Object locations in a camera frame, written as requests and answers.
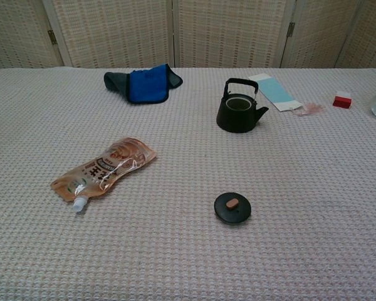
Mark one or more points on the black teapot lid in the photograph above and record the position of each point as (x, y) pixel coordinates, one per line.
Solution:
(232, 213)

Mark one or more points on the black cast iron teapot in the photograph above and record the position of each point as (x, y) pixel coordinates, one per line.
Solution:
(235, 120)

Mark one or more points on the blue cloth, black trim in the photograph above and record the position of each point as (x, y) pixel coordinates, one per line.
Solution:
(147, 87)

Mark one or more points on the orange spouted drink pouch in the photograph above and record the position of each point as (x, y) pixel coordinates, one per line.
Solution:
(103, 172)

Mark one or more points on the pale waffle weave tablecloth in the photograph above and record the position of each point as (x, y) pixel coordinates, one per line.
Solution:
(188, 251)

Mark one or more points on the dark grey cloth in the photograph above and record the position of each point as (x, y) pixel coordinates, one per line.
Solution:
(114, 81)

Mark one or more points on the light blue paper packet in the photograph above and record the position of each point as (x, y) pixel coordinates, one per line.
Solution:
(277, 91)

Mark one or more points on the woven folding screen panel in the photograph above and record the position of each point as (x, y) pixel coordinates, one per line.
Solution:
(112, 31)
(322, 31)
(15, 34)
(232, 31)
(371, 37)

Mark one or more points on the brass screen hinge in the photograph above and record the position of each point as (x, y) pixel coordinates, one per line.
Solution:
(290, 29)
(52, 37)

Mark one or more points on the red and white small box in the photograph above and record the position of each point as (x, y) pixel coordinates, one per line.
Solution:
(342, 101)

